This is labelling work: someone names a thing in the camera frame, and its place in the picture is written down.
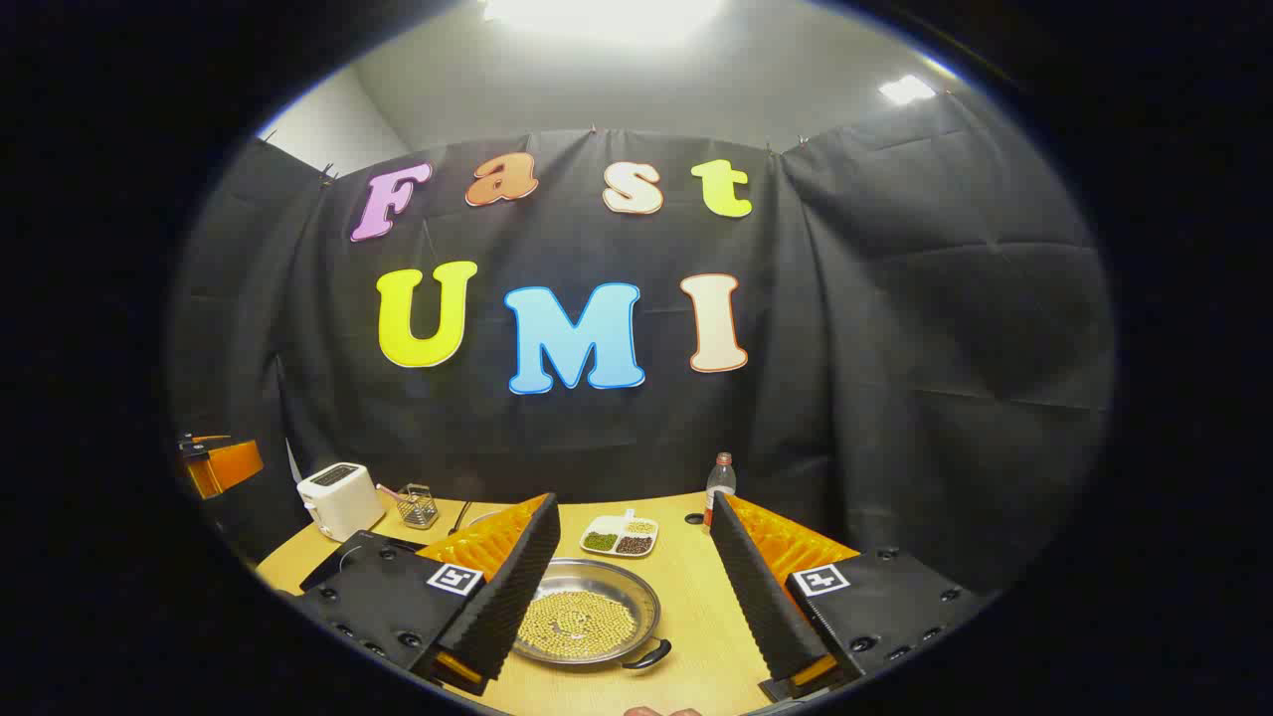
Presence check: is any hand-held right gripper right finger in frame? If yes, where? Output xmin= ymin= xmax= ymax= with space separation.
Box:
xmin=709 ymin=492 xmax=996 ymax=702

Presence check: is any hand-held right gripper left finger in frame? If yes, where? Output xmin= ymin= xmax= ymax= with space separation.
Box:
xmin=295 ymin=492 xmax=563 ymax=697

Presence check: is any heap of yellow soybeans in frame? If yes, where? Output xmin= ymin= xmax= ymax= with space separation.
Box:
xmin=519 ymin=590 xmax=639 ymax=659

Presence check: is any steel pot with black handles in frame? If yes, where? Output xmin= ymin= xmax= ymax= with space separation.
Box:
xmin=512 ymin=557 xmax=673 ymax=670

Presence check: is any black induction cooktop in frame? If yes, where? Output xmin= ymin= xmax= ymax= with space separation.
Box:
xmin=298 ymin=530 xmax=431 ymax=593

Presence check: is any white toaster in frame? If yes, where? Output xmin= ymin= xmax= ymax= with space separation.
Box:
xmin=296 ymin=462 xmax=386 ymax=543

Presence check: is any clear plastic bottle red label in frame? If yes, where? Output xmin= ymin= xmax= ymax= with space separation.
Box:
xmin=704 ymin=452 xmax=738 ymax=530

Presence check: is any white divided dish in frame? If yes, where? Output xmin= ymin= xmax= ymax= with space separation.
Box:
xmin=580 ymin=509 xmax=659 ymax=558

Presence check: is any ceiling light panel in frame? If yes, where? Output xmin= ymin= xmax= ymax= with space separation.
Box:
xmin=878 ymin=75 xmax=938 ymax=106
xmin=482 ymin=0 xmax=727 ymax=46

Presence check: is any wire mesh basket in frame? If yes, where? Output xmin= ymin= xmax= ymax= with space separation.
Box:
xmin=396 ymin=483 xmax=441 ymax=530

